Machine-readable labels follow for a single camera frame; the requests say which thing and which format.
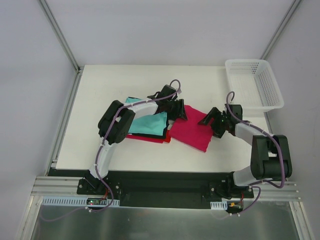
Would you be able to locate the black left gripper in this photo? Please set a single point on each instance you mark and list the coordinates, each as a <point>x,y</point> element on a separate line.
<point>176,109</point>

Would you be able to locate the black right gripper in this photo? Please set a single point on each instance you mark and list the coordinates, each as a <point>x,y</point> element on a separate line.
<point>217,122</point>

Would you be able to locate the pink t shirt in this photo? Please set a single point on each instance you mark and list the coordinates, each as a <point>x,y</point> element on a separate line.
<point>190,132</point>

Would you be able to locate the black t shirt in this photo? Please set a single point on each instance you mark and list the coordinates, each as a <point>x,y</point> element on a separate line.
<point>151,126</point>

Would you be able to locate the teal t shirt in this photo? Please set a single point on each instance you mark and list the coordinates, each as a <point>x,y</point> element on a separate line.
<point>141,110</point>

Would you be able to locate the red t shirt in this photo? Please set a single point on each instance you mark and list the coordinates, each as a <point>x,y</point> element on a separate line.
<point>165,138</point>

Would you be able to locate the white plastic laundry basket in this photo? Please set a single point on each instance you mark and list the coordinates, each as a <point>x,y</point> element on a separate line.
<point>254,84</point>

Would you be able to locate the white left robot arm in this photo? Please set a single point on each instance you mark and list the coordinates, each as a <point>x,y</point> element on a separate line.
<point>115,124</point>

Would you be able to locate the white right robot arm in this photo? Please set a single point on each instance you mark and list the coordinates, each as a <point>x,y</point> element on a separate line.
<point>270,159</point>

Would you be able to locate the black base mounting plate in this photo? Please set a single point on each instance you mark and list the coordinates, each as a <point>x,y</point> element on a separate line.
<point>150,189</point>

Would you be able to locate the right white cable duct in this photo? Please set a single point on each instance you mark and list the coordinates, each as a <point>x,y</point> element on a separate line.
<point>219,205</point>

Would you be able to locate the white cable duct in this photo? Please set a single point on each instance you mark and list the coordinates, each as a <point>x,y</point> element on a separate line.
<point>219,205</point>
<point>67,201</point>

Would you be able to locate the right aluminium corner post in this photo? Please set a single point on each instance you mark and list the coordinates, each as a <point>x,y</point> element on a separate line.
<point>289,14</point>

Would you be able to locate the aluminium corner post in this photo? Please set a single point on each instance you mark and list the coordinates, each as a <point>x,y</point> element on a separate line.
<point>59,34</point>
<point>289,14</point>

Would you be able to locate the aluminium frame rail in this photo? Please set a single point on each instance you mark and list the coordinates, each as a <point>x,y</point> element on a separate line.
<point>60,186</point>

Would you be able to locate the left white cable duct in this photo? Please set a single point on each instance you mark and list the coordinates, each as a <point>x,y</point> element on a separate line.
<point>67,201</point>

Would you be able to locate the left aluminium corner post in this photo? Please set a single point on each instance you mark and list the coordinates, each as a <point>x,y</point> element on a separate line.
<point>59,34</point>

